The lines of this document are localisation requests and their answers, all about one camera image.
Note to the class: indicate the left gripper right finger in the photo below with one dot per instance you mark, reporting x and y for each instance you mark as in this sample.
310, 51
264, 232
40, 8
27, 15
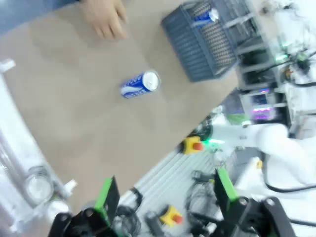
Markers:
227, 195

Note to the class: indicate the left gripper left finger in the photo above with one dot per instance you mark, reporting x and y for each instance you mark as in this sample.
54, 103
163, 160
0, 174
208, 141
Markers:
108, 202

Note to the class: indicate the white can dispenser rack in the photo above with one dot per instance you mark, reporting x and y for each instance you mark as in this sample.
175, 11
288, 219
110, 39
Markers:
14, 123

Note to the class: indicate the blue drink can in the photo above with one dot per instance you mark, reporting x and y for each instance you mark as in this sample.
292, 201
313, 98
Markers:
135, 85
205, 16

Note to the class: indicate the aluminium table frame rail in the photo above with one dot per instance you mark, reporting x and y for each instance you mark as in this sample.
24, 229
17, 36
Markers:
172, 170

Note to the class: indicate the person right hand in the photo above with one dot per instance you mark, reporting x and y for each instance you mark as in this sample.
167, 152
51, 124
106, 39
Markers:
106, 17

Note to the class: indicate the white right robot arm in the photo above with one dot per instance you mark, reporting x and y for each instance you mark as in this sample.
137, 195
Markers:
271, 138

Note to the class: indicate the computer rack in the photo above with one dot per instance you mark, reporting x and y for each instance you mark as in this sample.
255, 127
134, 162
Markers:
259, 98

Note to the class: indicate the gray woven plastic basket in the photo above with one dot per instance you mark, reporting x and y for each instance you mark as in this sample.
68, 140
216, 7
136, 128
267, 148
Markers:
187, 49

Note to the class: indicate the yellow emergency stop button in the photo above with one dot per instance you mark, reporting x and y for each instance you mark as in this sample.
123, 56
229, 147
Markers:
171, 216
192, 145

